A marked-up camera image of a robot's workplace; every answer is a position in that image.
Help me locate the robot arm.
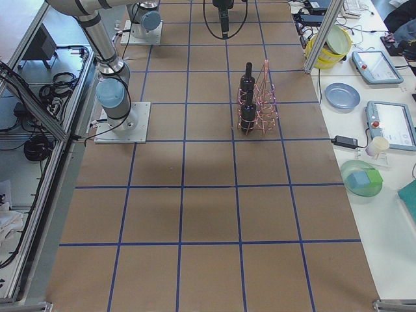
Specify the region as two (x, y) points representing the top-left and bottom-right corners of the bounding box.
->
(47, 1), (137, 131)
(126, 1), (161, 38)

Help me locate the yellow rimmed wooden basket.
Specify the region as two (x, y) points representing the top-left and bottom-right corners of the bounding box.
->
(314, 26), (352, 69)

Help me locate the green plate in basket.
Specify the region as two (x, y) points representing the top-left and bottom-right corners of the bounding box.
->
(326, 25), (350, 55)

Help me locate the black power brick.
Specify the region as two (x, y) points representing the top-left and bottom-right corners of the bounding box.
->
(331, 135), (358, 150)

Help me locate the blue plate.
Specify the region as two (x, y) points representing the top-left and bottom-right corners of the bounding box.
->
(324, 83), (361, 113)

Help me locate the green bowl with blocks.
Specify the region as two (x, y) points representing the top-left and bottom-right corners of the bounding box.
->
(340, 160), (384, 197)

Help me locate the black power adapter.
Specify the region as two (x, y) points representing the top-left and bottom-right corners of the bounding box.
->
(298, 14), (324, 27)

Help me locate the paper cup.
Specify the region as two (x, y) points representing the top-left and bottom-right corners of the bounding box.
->
(365, 136), (390, 157)

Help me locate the teach pendant upper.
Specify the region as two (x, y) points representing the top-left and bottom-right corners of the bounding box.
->
(351, 51), (404, 85)

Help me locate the teach pendant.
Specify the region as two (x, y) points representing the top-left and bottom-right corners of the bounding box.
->
(365, 101), (415, 151)
(351, 51), (404, 85)

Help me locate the teach pendant lower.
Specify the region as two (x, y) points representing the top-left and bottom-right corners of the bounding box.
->
(365, 101), (415, 151)

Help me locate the teal tray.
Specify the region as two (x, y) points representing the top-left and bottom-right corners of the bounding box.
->
(398, 180), (416, 221)

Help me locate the copper wire wine basket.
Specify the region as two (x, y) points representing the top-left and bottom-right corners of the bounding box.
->
(237, 58), (278, 135)

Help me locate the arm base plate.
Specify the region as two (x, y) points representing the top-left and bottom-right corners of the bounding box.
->
(94, 102), (151, 144)
(120, 20), (163, 46)

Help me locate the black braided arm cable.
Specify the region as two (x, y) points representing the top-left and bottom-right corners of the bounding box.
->
(202, 0), (250, 40)

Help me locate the aluminium frame post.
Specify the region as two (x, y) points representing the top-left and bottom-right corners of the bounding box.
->
(304, 0), (343, 74)

